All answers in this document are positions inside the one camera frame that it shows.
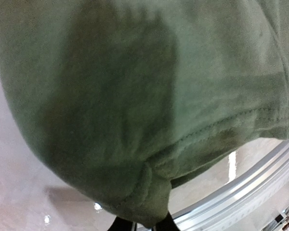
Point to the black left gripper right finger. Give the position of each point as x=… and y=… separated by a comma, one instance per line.
x=167, y=224

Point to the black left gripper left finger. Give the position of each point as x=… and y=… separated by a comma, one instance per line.
x=120, y=224

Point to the green garment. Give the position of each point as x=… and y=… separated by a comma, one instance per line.
x=125, y=100

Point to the aluminium front rail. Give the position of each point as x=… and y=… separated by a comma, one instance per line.
x=247, y=191

